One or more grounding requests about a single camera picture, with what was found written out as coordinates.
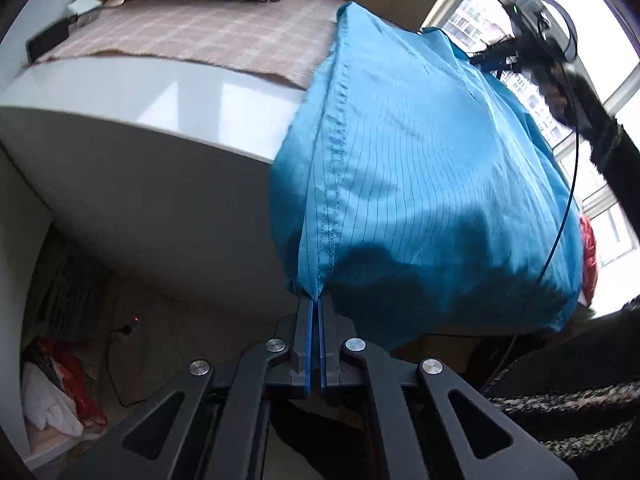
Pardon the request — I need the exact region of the red cloth on floor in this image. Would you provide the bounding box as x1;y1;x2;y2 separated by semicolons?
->
37;336;108;432

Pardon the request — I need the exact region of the blue striped garment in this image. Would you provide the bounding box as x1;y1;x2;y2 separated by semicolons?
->
269;1;586;353

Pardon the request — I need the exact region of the person's dark tweed clothing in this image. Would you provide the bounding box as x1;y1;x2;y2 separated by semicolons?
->
479;297;640;480

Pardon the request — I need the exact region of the grey ribbed object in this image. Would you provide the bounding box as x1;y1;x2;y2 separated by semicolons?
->
30;252;103;343

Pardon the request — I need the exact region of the red cloth bundle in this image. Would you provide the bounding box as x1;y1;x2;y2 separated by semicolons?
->
577;212;599;307

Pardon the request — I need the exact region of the pink plaid blanket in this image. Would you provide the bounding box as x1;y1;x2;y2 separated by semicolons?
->
35;0;348;91

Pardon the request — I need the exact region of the black floor cable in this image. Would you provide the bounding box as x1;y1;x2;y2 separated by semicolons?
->
106;316;147;409

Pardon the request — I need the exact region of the person's right forearm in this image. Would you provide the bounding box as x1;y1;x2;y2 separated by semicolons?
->
589;105;640;233

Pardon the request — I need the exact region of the white table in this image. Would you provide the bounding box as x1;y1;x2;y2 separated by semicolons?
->
0;55;308;321

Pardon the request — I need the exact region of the white cloth on floor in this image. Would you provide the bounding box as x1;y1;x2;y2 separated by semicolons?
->
21;361;85;438

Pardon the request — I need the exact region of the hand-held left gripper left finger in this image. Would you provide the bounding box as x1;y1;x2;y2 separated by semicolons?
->
57;296;316;480

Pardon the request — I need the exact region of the person's right hand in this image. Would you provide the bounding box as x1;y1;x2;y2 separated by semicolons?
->
532;62;573;126

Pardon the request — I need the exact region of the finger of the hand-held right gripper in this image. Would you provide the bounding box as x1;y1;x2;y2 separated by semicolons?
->
469;35;526;72

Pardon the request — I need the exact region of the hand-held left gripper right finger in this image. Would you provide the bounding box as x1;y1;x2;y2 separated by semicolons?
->
318;294;577;480

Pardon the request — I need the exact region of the window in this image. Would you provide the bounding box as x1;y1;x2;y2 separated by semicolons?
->
420;0;640;268

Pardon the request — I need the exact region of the black flat device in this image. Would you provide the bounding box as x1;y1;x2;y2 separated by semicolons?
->
26;17;76;63

